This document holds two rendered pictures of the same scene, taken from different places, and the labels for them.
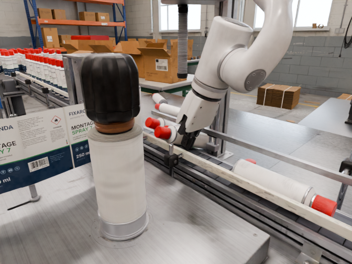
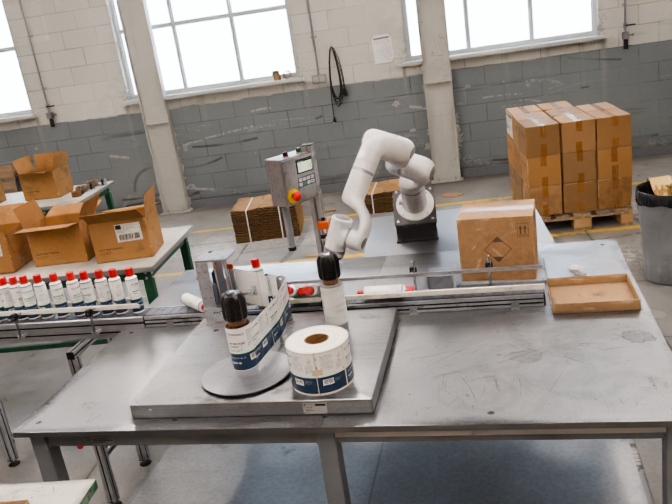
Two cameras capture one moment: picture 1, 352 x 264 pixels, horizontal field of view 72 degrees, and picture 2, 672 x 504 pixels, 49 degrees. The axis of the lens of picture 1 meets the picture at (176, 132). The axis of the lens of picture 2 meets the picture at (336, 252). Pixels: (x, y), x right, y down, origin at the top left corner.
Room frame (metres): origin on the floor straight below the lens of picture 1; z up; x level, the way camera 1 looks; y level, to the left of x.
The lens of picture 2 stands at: (-1.73, 1.42, 1.98)
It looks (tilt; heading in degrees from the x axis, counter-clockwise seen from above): 18 degrees down; 327
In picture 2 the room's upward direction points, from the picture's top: 9 degrees counter-clockwise
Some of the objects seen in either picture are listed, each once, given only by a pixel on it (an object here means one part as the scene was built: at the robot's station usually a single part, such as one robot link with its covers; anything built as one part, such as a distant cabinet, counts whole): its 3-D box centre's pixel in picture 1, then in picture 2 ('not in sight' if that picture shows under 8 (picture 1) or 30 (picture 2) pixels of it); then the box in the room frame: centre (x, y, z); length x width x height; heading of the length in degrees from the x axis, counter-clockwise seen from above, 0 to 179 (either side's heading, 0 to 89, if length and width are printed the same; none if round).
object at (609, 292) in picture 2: not in sight; (591, 292); (-0.13, -0.74, 0.85); 0.30 x 0.26 x 0.04; 43
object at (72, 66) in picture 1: (92, 93); (221, 285); (0.85, 0.30, 1.01); 0.14 x 0.13 x 0.26; 43
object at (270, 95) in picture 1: (278, 95); (268, 216); (4.48, -1.93, 0.16); 0.65 x 0.54 x 0.32; 53
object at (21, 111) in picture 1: (12, 100); not in sight; (1.94, 1.35, 0.71); 0.15 x 0.12 x 0.34; 133
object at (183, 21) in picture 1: (182, 43); (288, 226); (0.79, -0.02, 1.18); 0.04 x 0.04 x 0.21
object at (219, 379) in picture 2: not in sight; (247, 372); (0.32, 0.50, 0.89); 0.31 x 0.31 x 0.01
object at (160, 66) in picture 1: (166, 61); (125, 223); (2.51, 0.09, 0.97); 0.51 x 0.39 x 0.37; 143
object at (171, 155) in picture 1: (171, 165); not in sight; (0.55, 0.01, 0.89); 0.03 x 0.03 x 0.12; 43
